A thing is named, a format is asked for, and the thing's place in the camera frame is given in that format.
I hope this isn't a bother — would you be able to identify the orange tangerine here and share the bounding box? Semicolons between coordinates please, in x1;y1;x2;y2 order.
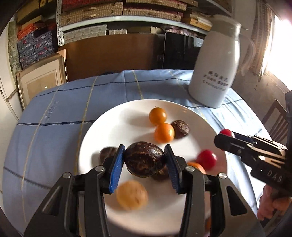
187;161;206;174

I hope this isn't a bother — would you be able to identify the dark purple passion fruit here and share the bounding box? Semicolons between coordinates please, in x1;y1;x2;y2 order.
123;141;167;178

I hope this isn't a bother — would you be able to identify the wooden chair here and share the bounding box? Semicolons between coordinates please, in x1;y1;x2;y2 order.
261;99;288;143

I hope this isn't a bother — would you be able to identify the small orange fruit back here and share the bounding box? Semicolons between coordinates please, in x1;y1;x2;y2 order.
149;107;167;125

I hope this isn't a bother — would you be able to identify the right hand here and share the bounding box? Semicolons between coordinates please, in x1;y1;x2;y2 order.
257;185;291;221

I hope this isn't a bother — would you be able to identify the brown wooden board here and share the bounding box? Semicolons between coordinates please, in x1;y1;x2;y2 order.
59;34;164;81

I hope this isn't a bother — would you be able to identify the pale yellow round fruit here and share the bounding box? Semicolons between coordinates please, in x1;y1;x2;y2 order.
116;180;149;210

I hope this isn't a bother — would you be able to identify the white thermos jug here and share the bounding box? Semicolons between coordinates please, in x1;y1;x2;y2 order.
188;14;243;108

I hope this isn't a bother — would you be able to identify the dark passion fruit back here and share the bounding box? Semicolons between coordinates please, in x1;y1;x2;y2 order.
171;120;190;139

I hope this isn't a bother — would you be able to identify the small orange fruit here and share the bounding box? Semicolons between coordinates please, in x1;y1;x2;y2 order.
154;123;175;143
149;107;167;125

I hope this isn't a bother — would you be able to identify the dark passion fruit under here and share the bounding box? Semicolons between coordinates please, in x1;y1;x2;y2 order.
151;165;169;182

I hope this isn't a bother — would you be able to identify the blue patterned boxes stack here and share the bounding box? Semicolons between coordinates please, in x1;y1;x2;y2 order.
17;23;58;69

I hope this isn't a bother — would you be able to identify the metal storage shelf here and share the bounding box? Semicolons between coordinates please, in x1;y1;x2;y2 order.
55;0;233;48

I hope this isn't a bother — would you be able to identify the framed picture beige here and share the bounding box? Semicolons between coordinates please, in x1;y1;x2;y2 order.
17;50;68;108

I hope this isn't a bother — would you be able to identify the small orange fruit front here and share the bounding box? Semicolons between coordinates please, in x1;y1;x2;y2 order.
154;123;175;143

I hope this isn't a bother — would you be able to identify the dark passion fruit left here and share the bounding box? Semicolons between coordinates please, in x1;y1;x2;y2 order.
99;147;118;164

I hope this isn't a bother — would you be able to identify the white round plate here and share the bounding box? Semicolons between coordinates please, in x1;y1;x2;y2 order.
79;99;227;236

